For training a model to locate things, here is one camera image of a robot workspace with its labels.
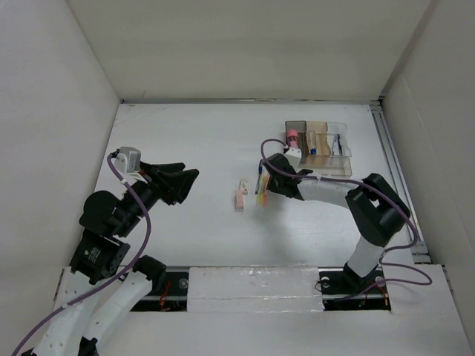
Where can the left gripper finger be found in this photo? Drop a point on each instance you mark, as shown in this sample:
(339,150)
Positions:
(169,168)
(181,183)

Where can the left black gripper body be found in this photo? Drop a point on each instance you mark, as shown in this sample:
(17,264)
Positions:
(160,185)

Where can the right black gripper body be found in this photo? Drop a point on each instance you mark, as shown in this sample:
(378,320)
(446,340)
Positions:
(274,185)

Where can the blue gel pen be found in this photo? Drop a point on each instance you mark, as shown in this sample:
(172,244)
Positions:
(258,182)

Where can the yellow highlighter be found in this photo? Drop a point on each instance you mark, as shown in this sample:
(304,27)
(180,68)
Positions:
(257,204)

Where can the clear glue bottle blue cap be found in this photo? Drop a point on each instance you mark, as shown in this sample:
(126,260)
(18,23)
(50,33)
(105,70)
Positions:
(312,142)

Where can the blue clear highlighter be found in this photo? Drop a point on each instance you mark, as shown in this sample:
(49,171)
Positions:
(334,148)

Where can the black gel pen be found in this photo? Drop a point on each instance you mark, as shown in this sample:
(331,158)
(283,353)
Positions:
(338,144)

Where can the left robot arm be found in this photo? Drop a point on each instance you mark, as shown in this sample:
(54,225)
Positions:
(97,292)

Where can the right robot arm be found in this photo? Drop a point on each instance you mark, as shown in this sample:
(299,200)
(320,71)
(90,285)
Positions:
(376,208)

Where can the transparent desk organizer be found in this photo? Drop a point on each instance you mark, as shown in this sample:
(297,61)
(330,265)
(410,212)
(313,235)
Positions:
(324,162)

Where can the pink correction tape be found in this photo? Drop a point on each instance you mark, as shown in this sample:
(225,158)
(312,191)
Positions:
(239,200)

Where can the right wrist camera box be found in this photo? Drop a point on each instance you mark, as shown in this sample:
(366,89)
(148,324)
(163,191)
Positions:
(293,156)

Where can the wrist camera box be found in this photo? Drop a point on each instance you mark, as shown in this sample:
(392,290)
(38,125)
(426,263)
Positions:
(127,160)
(293,156)

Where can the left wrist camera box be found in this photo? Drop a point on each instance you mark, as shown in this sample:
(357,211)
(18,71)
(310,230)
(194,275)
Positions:
(127,160)

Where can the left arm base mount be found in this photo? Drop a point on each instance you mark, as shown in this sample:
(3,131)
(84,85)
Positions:
(171,297)

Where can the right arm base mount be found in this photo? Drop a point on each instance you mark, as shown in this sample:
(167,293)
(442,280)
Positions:
(342,292)

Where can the aluminium rail right side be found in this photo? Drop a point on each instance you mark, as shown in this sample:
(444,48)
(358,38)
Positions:
(419,252)

